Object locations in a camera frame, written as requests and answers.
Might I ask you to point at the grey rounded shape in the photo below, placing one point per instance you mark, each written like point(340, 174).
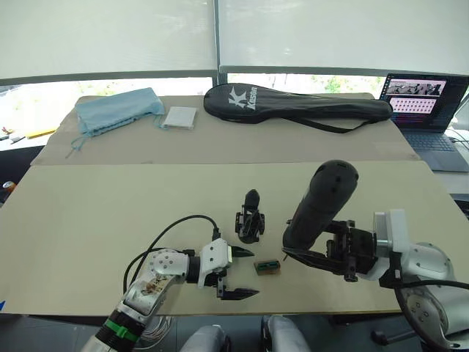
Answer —
point(205, 339)
point(284, 335)

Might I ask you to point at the flat white box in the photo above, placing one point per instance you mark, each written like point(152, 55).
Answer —
point(180, 118)

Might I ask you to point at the blue tape piece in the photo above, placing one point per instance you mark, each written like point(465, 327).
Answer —
point(2, 306)

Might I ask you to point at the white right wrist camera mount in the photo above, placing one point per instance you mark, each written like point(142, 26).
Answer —
point(397, 227)

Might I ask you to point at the beige board sheet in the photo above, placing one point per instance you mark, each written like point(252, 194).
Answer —
point(110, 227)

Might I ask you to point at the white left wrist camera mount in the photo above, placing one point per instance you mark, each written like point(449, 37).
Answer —
point(214, 256)

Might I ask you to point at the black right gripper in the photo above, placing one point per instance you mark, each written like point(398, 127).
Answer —
point(361, 249)

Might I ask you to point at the yellow flat object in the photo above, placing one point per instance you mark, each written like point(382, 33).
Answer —
point(41, 133)

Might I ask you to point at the black chair base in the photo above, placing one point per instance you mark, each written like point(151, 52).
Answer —
point(390, 335)

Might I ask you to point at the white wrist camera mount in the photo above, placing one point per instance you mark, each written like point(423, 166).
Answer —
point(214, 256)
point(397, 227)

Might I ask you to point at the open dark laptop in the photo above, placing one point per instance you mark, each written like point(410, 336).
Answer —
point(421, 110)

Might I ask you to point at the grey window frame post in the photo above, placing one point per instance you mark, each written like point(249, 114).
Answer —
point(220, 78)

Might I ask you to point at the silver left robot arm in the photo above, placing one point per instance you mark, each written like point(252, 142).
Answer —
point(161, 264)

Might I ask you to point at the small clutter on sill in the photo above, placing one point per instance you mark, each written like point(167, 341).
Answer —
point(9, 135)

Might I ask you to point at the small brown green finger piece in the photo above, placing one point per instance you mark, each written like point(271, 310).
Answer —
point(268, 267)

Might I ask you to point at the orange can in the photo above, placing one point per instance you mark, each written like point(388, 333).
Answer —
point(9, 186)

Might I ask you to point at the black racket bag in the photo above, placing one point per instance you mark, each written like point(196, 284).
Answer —
point(293, 107)

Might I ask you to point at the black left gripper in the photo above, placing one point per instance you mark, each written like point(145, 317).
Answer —
point(220, 280)

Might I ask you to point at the white roller blind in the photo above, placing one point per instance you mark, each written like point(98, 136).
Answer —
point(344, 33)
point(106, 36)

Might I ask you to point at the black loose gripper body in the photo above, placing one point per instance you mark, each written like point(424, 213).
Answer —
point(250, 221)

